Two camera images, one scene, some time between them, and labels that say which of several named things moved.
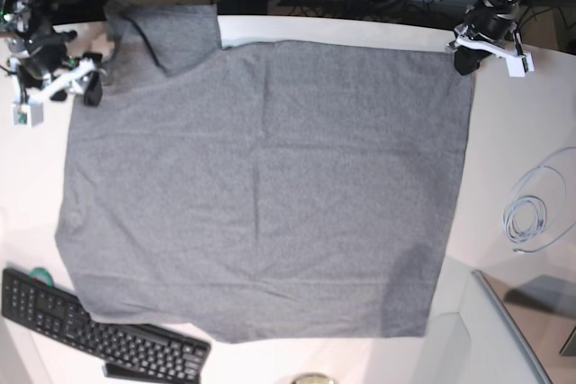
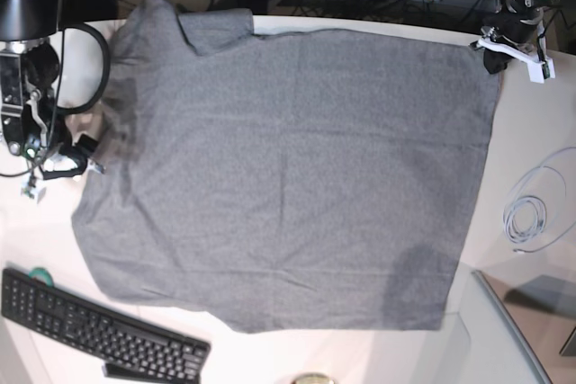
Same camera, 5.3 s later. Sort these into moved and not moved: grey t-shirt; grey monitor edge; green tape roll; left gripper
Moved: left gripper; grey t-shirt
Not moved: grey monitor edge; green tape roll
